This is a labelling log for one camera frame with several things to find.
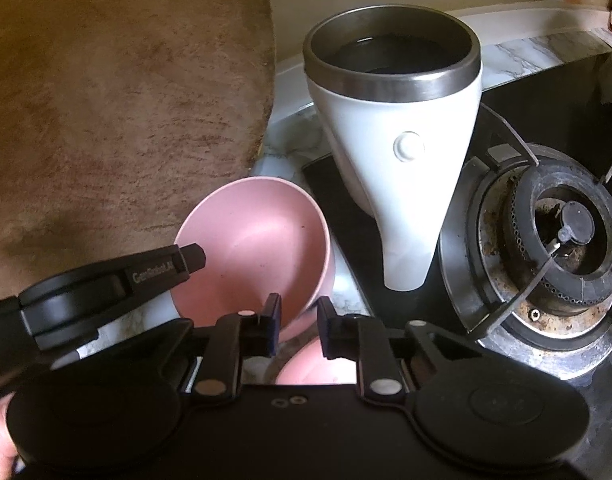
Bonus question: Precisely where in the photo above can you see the large pink bowl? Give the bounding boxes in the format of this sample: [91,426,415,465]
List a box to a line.
[172,176,337,343]

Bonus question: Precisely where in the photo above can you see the gas stove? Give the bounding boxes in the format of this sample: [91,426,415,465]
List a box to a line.
[301,57,612,480]

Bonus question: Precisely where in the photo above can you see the small pink bowl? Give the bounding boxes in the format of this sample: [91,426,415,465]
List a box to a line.
[275,335,359,386]

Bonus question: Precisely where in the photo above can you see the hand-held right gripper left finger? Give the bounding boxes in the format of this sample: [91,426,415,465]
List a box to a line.
[98,292,283,401]

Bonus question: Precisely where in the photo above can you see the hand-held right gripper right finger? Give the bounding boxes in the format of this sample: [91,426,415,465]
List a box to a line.
[317,296,491,403]

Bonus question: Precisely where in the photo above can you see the white steel-rimmed mug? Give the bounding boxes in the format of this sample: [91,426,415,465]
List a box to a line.
[302,4,484,292]

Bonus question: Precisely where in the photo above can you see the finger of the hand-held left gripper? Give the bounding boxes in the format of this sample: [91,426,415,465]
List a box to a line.
[123,242,207,288]

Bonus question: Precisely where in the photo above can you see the round wooden cutting board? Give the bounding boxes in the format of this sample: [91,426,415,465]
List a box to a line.
[0,0,279,306]

